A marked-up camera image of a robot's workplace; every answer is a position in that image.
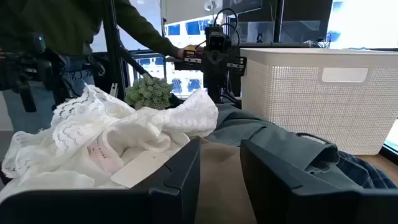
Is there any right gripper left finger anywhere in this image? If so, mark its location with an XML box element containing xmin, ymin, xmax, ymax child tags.
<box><xmin>0</xmin><ymin>136</ymin><xmax>201</xmax><ymax>224</ymax></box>

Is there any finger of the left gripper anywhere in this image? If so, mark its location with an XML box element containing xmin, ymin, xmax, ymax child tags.
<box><xmin>226</xmin><ymin>56</ymin><xmax>248</xmax><ymax>77</ymax></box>
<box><xmin>182</xmin><ymin>49</ymin><xmax>203</xmax><ymax>65</ymax></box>

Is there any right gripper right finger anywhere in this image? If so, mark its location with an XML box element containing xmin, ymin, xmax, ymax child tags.
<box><xmin>239</xmin><ymin>139</ymin><xmax>398</xmax><ymax>224</ymax></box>

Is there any grey-green garment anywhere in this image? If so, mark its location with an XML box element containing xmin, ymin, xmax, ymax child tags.
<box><xmin>205</xmin><ymin>104</ymin><xmax>363</xmax><ymax>190</ymax></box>

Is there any blue plaid shirt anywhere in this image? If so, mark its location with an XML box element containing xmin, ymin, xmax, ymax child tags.
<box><xmin>337</xmin><ymin>151</ymin><xmax>398</xmax><ymax>190</ymax></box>

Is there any white lace garment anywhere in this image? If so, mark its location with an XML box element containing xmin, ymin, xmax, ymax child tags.
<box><xmin>0</xmin><ymin>84</ymin><xmax>220</xmax><ymax>200</ymax></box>

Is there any person's hand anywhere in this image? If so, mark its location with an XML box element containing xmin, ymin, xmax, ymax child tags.
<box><xmin>177</xmin><ymin>45</ymin><xmax>205</xmax><ymax>59</ymax></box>

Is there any green succulent ball plant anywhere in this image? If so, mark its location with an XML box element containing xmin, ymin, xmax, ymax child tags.
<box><xmin>124</xmin><ymin>74</ymin><xmax>174</xmax><ymax>110</ymax></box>

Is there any white perforated laundry basket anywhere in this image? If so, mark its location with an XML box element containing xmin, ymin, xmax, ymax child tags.
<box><xmin>239</xmin><ymin>47</ymin><xmax>398</xmax><ymax>156</ymax></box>

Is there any person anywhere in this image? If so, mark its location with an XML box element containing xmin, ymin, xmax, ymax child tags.
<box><xmin>0</xmin><ymin>0</ymin><xmax>187</xmax><ymax>134</ymax></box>

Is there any black teleoperation device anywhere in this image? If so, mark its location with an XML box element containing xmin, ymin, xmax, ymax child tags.
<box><xmin>0</xmin><ymin>34</ymin><xmax>106</xmax><ymax>113</ymax></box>

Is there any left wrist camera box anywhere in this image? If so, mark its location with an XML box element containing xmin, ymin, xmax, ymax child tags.
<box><xmin>205</xmin><ymin>27</ymin><xmax>233</xmax><ymax>52</ymax></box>

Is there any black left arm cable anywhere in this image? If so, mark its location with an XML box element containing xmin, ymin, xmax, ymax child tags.
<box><xmin>212</xmin><ymin>7</ymin><xmax>241</xmax><ymax>51</ymax></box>

